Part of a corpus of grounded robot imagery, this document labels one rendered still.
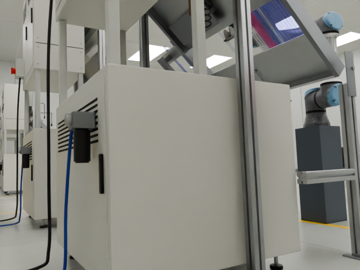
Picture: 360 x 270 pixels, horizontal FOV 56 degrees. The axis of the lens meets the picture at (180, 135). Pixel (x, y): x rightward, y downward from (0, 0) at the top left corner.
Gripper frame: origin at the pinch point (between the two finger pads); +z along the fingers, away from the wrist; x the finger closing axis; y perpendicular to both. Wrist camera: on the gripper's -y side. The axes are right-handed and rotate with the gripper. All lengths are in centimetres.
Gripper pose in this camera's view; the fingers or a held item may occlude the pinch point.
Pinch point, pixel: (227, 40)
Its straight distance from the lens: 177.4
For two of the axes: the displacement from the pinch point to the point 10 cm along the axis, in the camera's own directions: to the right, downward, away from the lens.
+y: -5.1, -8.4, -1.8
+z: -7.1, 5.3, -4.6
